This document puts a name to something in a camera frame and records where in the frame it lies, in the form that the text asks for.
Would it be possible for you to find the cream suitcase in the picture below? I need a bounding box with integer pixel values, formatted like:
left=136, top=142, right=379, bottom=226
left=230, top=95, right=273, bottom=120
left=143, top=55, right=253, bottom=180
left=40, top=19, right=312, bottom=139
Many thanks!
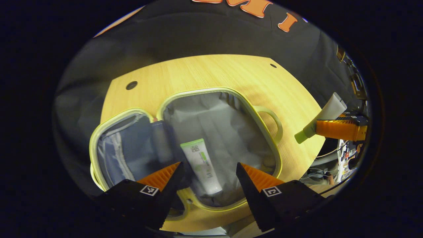
left=89, top=87, right=284, bottom=221

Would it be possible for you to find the white tube green label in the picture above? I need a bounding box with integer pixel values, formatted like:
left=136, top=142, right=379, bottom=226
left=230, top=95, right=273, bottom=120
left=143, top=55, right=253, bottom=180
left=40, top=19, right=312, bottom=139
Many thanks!
left=180, top=138, right=223, bottom=195

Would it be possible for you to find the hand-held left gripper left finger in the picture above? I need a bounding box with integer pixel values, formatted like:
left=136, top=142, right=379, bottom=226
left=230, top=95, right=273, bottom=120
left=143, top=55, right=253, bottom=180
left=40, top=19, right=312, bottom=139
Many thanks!
left=94, top=162, right=185, bottom=231

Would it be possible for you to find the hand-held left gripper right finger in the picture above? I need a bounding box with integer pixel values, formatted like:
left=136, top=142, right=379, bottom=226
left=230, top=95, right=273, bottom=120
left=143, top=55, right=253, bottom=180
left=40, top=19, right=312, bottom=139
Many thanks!
left=236, top=162, right=326, bottom=232

